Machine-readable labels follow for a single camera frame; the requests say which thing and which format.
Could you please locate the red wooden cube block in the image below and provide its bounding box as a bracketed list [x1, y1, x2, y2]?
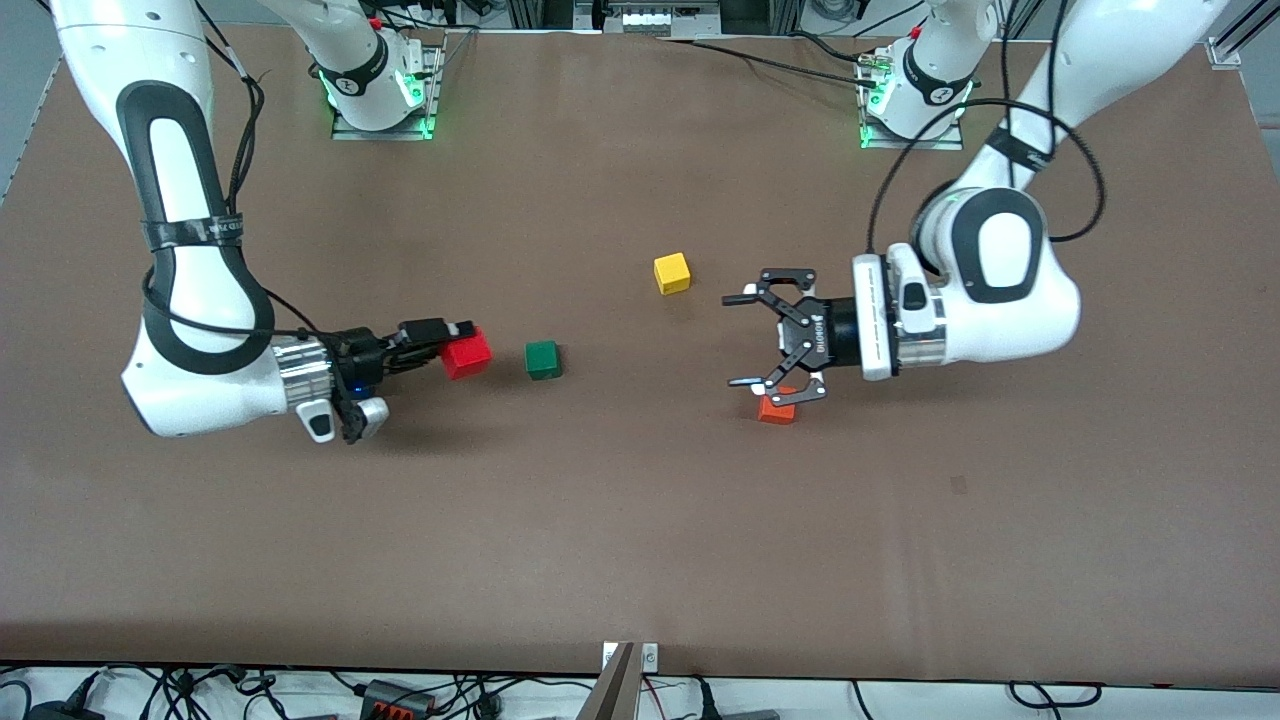
[441, 327, 494, 381]

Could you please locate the grey terminal block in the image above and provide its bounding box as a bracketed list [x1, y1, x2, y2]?
[620, 8, 723, 37]

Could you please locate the black orange power strip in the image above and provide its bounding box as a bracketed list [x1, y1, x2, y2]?
[362, 679, 437, 717]

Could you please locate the wooden strut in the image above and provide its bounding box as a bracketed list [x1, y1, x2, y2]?
[578, 641, 638, 720]

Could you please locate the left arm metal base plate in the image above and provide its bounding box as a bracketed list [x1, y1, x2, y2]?
[858, 50, 967, 152]

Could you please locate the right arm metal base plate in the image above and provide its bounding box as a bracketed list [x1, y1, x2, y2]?
[330, 45, 446, 142]

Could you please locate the black right arm velcro strap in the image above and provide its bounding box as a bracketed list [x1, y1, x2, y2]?
[142, 213, 245, 251]

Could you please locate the black arm velcro strap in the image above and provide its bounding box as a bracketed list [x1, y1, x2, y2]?
[985, 125, 1053, 169]
[142, 213, 245, 251]

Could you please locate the black cable on table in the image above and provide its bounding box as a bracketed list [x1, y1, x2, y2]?
[655, 35, 886, 89]

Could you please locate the black left arm velcro strap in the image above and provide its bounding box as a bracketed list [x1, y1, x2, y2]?
[985, 125, 1053, 169]

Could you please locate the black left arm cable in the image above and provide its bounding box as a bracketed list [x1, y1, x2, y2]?
[865, 0, 1108, 253]

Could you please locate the black looped floor cable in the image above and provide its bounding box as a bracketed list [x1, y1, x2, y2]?
[1008, 681, 1104, 710]

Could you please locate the aluminium frame corner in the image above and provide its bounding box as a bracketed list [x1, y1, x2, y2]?
[1207, 0, 1280, 69]

